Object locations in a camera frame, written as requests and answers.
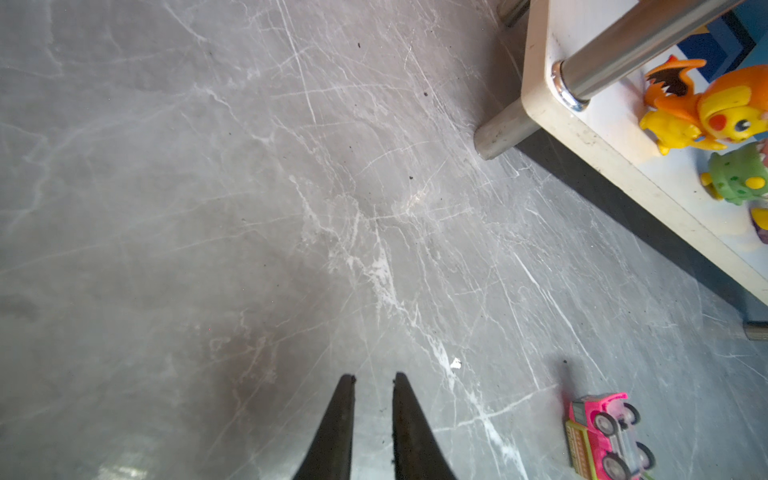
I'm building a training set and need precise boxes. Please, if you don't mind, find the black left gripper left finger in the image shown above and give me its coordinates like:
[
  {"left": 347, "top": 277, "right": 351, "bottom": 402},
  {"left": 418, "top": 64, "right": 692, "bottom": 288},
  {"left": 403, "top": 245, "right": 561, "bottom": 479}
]
[{"left": 293, "top": 374, "right": 356, "bottom": 480}]

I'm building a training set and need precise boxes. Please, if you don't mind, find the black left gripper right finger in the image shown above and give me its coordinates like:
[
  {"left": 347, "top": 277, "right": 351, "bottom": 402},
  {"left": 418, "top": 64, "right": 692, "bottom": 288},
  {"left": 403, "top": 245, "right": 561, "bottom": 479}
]
[{"left": 392, "top": 372, "right": 457, "bottom": 480}]

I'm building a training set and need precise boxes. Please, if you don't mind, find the yellow banana figure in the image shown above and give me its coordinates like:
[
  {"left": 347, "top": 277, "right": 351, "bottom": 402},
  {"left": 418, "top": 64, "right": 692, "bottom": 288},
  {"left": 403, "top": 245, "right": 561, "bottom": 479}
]
[{"left": 750, "top": 207, "right": 768, "bottom": 244}]

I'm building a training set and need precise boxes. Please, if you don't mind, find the pink green monster figure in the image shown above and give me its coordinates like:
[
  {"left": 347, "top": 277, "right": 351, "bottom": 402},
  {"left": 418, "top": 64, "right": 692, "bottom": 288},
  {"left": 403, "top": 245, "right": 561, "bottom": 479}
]
[{"left": 700, "top": 141, "right": 767, "bottom": 206}]

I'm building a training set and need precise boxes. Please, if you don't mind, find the orange yellow dragon figure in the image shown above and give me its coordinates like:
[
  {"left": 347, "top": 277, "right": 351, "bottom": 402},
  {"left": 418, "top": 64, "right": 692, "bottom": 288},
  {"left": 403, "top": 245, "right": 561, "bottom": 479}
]
[{"left": 639, "top": 55, "right": 767, "bottom": 155}]

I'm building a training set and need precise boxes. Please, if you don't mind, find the white two-tier metal shelf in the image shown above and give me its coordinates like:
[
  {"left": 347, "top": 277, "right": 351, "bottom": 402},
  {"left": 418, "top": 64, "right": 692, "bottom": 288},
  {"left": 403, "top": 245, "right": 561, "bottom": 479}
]
[{"left": 473, "top": 0, "right": 768, "bottom": 342}]

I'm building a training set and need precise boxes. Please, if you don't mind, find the pink black toy car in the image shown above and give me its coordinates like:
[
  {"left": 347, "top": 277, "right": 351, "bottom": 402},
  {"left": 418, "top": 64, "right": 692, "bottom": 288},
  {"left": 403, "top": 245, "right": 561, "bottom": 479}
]
[{"left": 565, "top": 392, "right": 656, "bottom": 480}]

